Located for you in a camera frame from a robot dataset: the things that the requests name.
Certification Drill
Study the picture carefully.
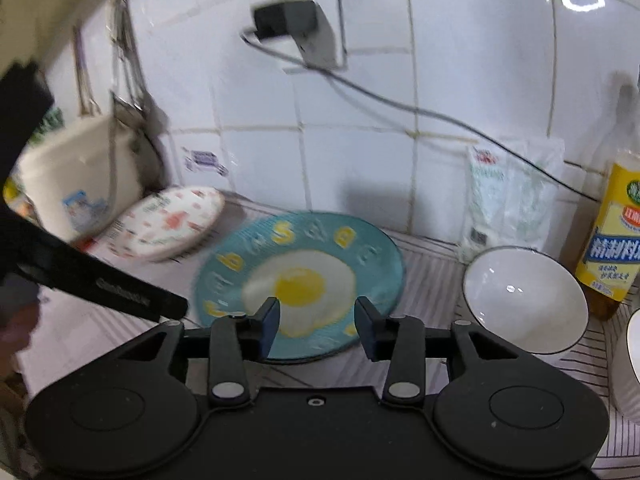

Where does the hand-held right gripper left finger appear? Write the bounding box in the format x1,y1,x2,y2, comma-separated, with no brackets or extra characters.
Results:
117,296,281,408

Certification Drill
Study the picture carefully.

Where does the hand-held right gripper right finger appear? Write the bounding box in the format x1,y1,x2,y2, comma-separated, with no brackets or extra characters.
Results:
354,296,521,408

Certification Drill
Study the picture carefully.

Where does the blue fried egg plate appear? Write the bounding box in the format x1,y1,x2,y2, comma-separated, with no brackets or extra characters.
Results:
192,210,405,364

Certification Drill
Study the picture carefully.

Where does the white rabbit print plate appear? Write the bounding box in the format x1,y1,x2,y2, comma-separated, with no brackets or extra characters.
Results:
95,186,226,262

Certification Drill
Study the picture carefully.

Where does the white bowl with black rim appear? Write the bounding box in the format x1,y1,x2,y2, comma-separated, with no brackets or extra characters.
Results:
611,307,640,423
462,246,590,356

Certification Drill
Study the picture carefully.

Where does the striped table mat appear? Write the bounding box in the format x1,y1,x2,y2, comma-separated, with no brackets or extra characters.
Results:
15,190,640,472

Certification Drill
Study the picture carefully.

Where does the white rice cooker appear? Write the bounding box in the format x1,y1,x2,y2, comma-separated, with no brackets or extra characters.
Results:
17,110,151,247

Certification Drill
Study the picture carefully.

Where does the hanging metal utensil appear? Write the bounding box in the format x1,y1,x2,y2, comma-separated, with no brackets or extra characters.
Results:
107,0,169,191

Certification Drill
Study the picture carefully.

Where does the white salt bag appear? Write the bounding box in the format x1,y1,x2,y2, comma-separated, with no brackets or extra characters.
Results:
459,137,567,265

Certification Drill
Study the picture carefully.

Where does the yellow label oil bottle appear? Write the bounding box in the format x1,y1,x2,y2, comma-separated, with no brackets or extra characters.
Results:
575,147,640,322

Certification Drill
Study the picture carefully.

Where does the black plug adapter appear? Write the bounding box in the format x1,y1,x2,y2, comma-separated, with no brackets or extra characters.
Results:
252,0,319,39

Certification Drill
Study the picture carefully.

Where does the clear glass bottle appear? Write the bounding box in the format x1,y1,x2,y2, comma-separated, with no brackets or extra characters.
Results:
560,72,640,271

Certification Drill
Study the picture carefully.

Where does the wall sticker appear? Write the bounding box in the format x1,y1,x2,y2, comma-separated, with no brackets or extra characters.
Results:
182,147,229,177

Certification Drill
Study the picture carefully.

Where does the white wall socket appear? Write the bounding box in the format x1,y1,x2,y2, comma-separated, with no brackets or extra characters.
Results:
240,0,349,72

